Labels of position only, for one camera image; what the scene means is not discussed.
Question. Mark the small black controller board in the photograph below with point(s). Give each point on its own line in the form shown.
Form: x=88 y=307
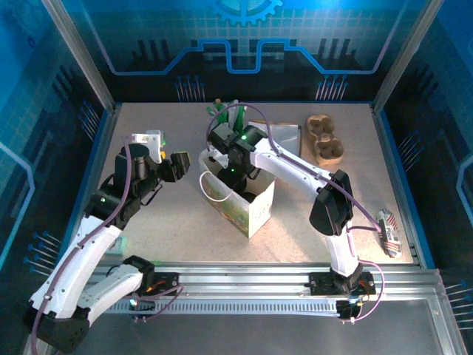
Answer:
x=349 y=310
x=142 y=305

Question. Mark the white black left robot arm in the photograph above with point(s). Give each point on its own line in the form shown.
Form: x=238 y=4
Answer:
x=74 y=266

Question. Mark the aluminium frame post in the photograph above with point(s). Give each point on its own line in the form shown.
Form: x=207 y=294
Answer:
x=82 y=55
x=406 y=55

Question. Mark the brown pulp cup carrier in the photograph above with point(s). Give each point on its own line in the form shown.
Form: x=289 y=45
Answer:
x=325 y=148

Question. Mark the black plastic cup lid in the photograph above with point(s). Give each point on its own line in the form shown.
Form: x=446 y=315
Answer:
x=251 y=196

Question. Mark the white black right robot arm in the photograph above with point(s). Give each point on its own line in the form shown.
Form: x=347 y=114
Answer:
x=288 y=162

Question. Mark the striped snack packet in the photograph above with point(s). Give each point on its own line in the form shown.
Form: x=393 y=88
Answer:
x=390 y=233

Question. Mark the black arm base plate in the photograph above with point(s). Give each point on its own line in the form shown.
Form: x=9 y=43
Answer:
x=319 y=283
x=168 y=281

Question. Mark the white printed paper bag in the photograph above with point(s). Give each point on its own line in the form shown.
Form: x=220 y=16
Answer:
x=258 y=211

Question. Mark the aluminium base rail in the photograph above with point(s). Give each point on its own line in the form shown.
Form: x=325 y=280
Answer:
x=240 y=277

